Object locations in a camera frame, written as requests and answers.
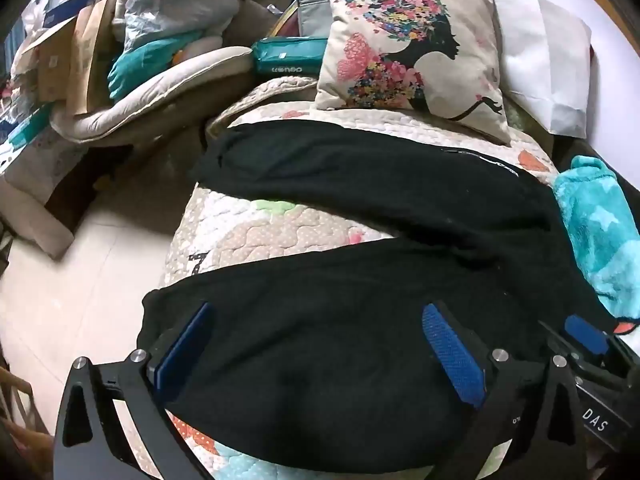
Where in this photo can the quilted heart print blanket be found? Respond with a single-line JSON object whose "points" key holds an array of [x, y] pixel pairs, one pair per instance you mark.
{"points": [[260, 240]]}

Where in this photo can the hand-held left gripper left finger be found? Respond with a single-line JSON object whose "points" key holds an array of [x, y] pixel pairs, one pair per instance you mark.
{"points": [[185, 345]]}

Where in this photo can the clear plastic bag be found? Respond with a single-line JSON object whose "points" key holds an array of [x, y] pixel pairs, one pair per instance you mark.
{"points": [[175, 0]]}

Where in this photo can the black pants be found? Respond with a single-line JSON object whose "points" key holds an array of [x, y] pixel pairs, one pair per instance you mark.
{"points": [[350, 310]]}

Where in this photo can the brown armchair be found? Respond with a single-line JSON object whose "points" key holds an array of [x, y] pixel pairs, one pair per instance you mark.
{"points": [[160, 152]]}

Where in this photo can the grey fabric bag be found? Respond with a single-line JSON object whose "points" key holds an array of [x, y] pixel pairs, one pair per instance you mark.
{"points": [[312, 10]]}

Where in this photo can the teal wipes package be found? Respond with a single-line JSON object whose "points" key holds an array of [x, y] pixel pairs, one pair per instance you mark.
{"points": [[290, 57]]}

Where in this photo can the beige chair cushion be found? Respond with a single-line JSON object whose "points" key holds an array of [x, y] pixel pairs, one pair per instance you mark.
{"points": [[165, 95]]}

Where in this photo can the white pillow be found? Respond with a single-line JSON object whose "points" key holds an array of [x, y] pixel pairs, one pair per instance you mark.
{"points": [[545, 60]]}

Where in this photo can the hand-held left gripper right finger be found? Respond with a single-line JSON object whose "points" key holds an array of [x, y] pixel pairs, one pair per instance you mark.
{"points": [[452, 355]]}

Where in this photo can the brown cardboard box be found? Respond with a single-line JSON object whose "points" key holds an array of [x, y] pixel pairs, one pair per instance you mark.
{"points": [[85, 55]]}

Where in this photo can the teal star fleece blanket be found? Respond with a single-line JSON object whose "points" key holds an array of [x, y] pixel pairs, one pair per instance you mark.
{"points": [[595, 230]]}

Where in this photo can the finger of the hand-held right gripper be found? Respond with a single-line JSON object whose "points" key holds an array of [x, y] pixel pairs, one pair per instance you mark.
{"points": [[585, 331]]}

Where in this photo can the teal cloth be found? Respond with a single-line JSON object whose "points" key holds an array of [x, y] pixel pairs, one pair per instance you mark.
{"points": [[140, 60]]}

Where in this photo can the blue box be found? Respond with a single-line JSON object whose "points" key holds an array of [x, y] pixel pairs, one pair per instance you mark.
{"points": [[65, 10]]}

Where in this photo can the floral figure print cushion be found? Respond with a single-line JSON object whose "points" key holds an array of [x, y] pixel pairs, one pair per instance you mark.
{"points": [[400, 60]]}

